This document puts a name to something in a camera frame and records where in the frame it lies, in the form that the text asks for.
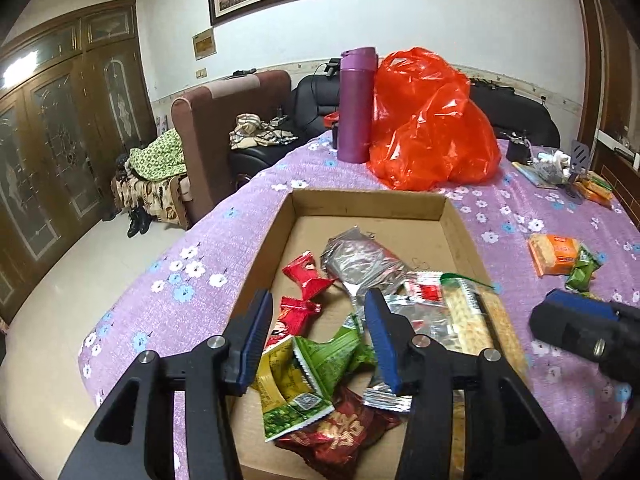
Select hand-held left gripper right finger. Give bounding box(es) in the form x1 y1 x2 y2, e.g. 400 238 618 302
363 287 581 480

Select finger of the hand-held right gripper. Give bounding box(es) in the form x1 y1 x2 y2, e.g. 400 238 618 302
530 288 640 396

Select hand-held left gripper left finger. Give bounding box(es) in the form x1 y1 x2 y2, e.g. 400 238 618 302
59 288 275 480

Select red snack packet with face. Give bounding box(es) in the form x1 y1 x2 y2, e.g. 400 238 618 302
265 296 323 352

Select green triangular snack packet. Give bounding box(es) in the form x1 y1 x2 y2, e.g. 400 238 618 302
294 314 377 397
565 245 601 292

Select small silver foil snack packet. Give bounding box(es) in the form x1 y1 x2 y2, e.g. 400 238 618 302
362 292 463 413

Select yellow-green snack packet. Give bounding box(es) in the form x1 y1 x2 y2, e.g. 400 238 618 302
252 337 335 443

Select white and red snack packet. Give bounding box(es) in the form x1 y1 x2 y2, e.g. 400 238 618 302
402 271 446 307

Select large silver foil snack packet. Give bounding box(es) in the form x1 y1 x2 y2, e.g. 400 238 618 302
320 226 416 313

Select green-ended cracker packet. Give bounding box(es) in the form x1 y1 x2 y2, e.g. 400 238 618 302
440 272 527 363

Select dark red snack packet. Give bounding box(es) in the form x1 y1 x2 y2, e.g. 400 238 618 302
275 385 403 480

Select cardboard box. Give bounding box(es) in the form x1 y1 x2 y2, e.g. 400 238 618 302
227 187 531 480

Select orange cracker packet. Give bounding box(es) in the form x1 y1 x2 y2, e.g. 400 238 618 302
528 233 583 277

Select purple floral tablecloth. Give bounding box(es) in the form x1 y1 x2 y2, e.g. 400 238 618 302
77 130 640 480

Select orange biscuit packet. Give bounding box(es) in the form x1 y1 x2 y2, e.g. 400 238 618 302
574 182 614 208
582 171 615 194

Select thin book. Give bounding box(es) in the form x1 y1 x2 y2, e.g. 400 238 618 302
512 160 558 190

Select black boots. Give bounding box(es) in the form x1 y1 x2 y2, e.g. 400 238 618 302
126 206 152 239

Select brown patterned blanket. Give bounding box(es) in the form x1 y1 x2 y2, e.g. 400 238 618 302
115 170 194 227

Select white gloves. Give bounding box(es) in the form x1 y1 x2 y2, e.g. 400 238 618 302
537 150 574 184

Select wooden sideboard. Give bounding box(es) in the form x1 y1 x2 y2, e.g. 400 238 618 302
595 130 640 198

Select small black box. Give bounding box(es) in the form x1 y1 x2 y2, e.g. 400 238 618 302
506 132 532 165

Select plaid cloth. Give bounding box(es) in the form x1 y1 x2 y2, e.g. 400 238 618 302
230 114 302 150

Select green patterned cloth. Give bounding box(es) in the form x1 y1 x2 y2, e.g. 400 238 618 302
125 129 187 182

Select brown armchair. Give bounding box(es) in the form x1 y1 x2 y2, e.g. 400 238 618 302
170 70 293 231

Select red plastic bag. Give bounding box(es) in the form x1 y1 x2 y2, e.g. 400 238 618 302
369 47 502 192

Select black sofa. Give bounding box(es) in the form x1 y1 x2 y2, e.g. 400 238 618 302
227 72 561 182

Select purple thermos bottle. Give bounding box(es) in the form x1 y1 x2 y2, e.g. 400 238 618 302
338 46 377 163

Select wooden glass-panel doors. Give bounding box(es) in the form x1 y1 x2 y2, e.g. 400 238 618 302
0 0 157 326

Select wall plaque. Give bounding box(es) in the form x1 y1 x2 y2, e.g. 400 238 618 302
192 29 217 59

